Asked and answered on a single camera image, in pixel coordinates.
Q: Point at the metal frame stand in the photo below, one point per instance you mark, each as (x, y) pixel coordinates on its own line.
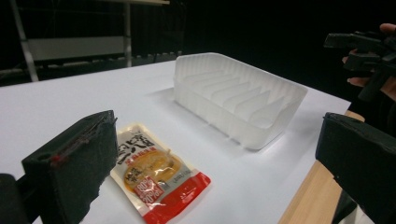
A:
(74, 40)

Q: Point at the white board panel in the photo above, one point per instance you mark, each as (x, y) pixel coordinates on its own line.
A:
(74, 47)

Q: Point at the white slotted plastic rack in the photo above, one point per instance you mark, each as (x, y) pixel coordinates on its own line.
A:
(236, 99)

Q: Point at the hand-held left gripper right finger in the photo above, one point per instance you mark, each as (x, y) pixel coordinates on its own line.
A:
(361, 155)

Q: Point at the red and white food pouch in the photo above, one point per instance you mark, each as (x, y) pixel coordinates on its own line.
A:
(158, 174)

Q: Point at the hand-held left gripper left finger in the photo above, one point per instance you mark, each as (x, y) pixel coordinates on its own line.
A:
(71, 168)

